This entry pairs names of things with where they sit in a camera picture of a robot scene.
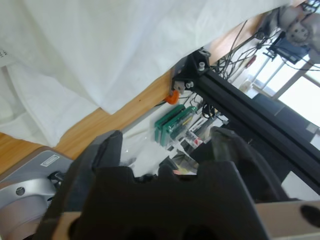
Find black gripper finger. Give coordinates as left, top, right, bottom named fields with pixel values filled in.
left=36, top=129, right=123, bottom=240
left=209, top=126, right=301, bottom=204

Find red handled screwdriver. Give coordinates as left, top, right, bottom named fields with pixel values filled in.
left=244, top=55, right=258, bottom=69

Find white Unitree print t-shirt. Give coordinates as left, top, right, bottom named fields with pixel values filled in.
left=0, top=0, right=292, bottom=148

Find long thin black cable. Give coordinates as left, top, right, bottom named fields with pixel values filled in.
left=228, top=21, right=249, bottom=60

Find black framed blue screen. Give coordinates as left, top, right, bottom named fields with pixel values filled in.
left=265, top=36, right=311, bottom=64

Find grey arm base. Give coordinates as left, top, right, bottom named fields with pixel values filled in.
left=0, top=146, right=76, bottom=240

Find dark camera post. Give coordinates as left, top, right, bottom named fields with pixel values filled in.
left=194, top=69, right=320, bottom=196

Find tangled black floor cables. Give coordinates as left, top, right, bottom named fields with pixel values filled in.
left=209, top=27, right=286, bottom=83

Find white window frame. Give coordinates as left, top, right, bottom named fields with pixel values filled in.
left=251, top=49, right=320, bottom=102

